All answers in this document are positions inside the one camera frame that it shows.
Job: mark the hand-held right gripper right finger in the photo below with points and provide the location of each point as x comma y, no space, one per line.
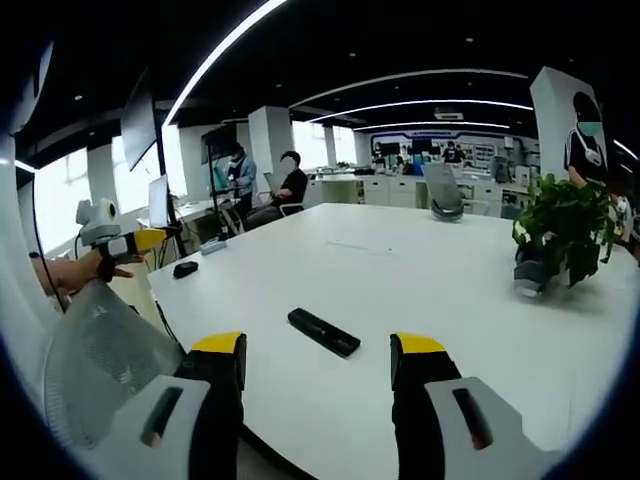
440,400

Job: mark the white power strip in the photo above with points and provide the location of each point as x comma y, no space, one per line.
214,247

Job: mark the small black oval device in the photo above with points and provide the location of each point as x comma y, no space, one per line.
184,269

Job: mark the white pillar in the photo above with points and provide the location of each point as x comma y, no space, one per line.
270,150

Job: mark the grey mesh office chair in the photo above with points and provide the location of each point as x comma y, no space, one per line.
107,350

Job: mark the black floor stand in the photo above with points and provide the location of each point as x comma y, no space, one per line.
169,200

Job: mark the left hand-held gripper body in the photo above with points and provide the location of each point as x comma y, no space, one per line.
99,222

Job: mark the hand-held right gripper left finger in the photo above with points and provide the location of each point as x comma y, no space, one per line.
200,400

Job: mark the person's left hand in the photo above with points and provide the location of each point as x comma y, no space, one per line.
80,272

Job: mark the white desktop monitor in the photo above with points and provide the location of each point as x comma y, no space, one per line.
158,201

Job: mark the green potted plant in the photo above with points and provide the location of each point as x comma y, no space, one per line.
565,232

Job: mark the black tripod stand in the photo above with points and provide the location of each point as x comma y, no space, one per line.
216,185

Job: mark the black remote control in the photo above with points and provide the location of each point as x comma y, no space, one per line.
323,332

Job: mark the wall-mounted black screen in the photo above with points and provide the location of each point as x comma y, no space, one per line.
137,127

